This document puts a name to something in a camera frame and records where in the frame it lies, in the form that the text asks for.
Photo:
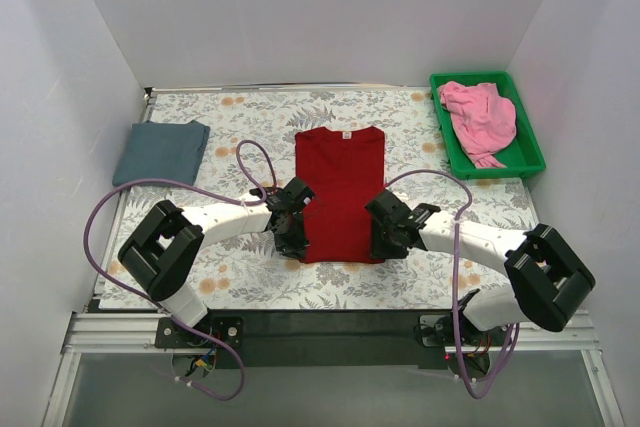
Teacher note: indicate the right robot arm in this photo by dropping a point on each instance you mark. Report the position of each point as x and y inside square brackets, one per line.
[547, 281]

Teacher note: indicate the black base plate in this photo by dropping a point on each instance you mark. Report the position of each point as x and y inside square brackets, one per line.
[307, 338]

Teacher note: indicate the aluminium frame rail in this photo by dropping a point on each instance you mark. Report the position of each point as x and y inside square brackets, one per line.
[120, 332]

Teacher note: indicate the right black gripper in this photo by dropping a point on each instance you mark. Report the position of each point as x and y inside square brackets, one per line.
[382, 239]

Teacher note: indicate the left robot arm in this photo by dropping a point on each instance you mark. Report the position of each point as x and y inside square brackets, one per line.
[162, 249]

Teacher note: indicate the pink t-shirt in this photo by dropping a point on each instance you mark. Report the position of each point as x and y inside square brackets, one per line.
[483, 121]

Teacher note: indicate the floral patterned table mat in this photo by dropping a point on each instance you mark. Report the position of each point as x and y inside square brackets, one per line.
[252, 138]

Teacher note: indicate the red t-shirt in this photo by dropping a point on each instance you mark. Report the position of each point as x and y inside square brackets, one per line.
[345, 171]

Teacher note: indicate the green plastic bin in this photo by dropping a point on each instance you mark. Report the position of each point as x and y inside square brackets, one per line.
[522, 157]

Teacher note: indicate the folded blue-grey t-shirt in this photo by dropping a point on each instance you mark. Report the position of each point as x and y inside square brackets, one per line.
[168, 151]

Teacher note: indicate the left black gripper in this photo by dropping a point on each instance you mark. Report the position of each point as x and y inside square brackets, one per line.
[293, 235]

